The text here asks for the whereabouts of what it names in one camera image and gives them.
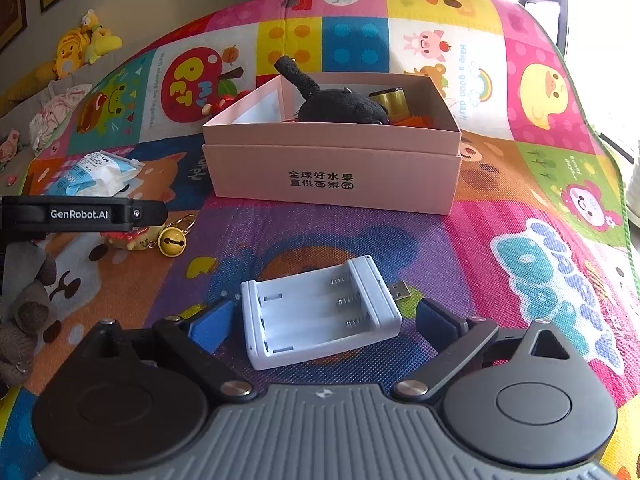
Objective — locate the yellow tiger plush toy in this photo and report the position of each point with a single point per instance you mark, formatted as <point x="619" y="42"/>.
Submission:
<point x="67" y="55"/>

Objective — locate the blue white tissue pack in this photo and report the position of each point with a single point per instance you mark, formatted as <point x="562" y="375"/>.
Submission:
<point x="95" y="172"/>

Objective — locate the small pink toy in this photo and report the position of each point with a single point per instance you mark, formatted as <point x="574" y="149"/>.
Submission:
<point x="10" y="142"/>

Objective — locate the brown knitted plush toy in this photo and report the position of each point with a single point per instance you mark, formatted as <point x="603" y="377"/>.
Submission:
<point x="30" y="310"/>

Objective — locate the pink cardboard box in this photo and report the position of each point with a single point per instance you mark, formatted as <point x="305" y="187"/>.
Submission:
<point x="330" y="180"/>

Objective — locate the pink patterned cloth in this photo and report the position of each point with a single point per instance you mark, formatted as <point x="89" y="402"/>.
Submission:
<point x="55" y="112"/>

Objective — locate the black window frame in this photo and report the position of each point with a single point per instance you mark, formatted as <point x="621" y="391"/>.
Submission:
<point x="561" y="20"/>

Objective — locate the colourful cartoon play mat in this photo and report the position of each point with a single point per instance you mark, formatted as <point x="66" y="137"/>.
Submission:
<point x="310" y="240"/>

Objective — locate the gold cylinder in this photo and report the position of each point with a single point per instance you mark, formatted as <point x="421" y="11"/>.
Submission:
<point x="387" y="101"/>

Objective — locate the red toy figure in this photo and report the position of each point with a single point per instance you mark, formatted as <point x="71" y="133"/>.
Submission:
<point x="222" y="102"/>

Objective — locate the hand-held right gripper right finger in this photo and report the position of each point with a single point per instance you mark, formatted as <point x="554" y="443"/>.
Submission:
<point x="434" y="323"/>

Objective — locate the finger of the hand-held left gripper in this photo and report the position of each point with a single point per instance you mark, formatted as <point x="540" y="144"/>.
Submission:
<point x="150" y="215"/>

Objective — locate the dark framed wall picture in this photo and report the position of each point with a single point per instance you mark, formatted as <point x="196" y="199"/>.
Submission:
<point x="10" y="0"/>

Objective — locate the black plush toy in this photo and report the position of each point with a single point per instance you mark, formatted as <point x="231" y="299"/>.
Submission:
<point x="340" y="107"/>

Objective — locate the white battery charger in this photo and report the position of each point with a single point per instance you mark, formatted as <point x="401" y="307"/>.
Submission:
<point x="320" y="321"/>

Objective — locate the grey sofa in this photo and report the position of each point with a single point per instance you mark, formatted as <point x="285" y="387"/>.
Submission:
<point x="65" y="86"/>

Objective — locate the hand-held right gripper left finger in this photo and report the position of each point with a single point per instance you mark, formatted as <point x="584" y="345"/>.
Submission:
<point x="212" y="329"/>

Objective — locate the orange toy piece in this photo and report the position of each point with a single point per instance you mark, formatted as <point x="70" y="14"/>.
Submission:
<point x="412" y="121"/>

